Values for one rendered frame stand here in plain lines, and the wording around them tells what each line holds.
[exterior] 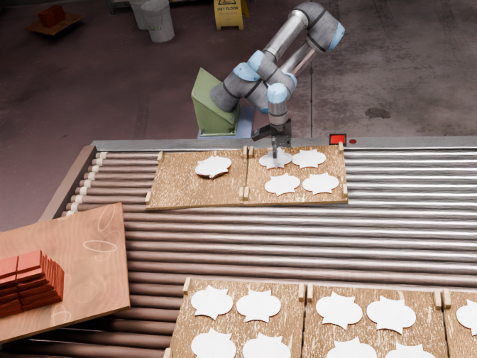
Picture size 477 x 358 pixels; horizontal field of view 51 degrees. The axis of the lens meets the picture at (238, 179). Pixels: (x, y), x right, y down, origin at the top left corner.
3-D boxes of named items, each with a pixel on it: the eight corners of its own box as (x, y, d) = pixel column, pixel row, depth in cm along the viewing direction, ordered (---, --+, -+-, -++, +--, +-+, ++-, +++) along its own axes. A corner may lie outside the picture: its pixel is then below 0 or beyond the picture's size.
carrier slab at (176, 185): (162, 156, 233) (160, 154, 232) (248, 150, 228) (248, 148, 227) (146, 210, 207) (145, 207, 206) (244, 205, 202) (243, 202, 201)
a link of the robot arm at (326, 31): (245, 92, 246) (324, 6, 223) (267, 112, 249) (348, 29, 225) (241, 99, 235) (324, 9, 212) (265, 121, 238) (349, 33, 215)
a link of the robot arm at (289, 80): (282, 62, 203) (273, 75, 196) (302, 81, 205) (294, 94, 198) (270, 73, 209) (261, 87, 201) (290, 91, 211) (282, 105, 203)
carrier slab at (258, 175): (250, 151, 227) (250, 148, 226) (342, 147, 221) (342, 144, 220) (244, 206, 201) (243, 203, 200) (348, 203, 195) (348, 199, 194)
